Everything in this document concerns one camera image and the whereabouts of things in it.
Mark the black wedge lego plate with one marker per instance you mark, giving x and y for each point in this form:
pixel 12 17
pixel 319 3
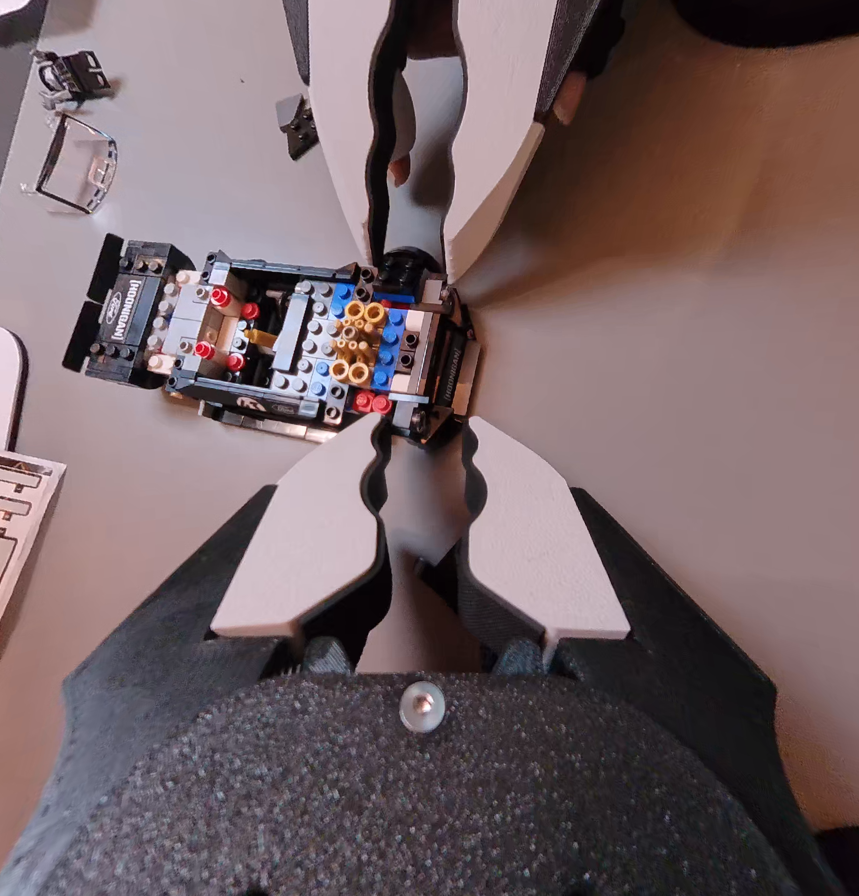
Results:
pixel 297 129

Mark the lego car model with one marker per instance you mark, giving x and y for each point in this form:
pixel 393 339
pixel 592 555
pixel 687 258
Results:
pixel 290 343

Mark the small black lego assembly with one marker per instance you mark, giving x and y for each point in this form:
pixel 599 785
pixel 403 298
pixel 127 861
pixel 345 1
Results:
pixel 73 73

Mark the lego sticker sheet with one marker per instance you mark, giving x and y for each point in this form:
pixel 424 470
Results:
pixel 10 546

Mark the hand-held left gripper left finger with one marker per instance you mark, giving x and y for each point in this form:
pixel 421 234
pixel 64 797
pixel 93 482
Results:
pixel 304 546

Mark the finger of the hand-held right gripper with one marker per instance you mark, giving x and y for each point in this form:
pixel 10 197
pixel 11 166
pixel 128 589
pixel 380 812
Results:
pixel 507 112
pixel 348 98

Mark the clear lego windshield piece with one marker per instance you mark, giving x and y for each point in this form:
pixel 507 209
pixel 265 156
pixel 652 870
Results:
pixel 73 165

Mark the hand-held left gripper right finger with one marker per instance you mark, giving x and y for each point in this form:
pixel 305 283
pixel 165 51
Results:
pixel 542 546

